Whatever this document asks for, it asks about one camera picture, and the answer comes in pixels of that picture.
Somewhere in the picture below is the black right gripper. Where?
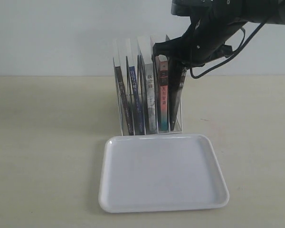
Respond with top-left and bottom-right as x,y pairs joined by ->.
153,0 -> 250,69

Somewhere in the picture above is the blue spine book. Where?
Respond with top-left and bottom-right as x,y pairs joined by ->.
125,38 -> 145,135

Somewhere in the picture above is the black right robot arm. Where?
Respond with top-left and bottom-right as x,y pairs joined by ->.
152,0 -> 285,68

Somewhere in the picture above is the black spine book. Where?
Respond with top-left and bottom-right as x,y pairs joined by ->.
167,57 -> 187,131

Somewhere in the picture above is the red teal spine book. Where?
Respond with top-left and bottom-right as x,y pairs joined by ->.
154,55 -> 169,133

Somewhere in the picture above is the grey white spine book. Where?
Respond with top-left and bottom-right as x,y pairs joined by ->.
136,36 -> 157,133

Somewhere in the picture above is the dark brown spine book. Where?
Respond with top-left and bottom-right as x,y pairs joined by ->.
115,38 -> 135,135

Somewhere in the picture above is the white plastic tray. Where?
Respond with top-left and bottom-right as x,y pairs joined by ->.
98,133 -> 229,213

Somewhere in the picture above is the white wire book rack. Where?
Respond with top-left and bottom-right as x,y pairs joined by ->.
113,54 -> 182,136

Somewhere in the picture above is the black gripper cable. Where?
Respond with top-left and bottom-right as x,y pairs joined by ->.
189,0 -> 283,79

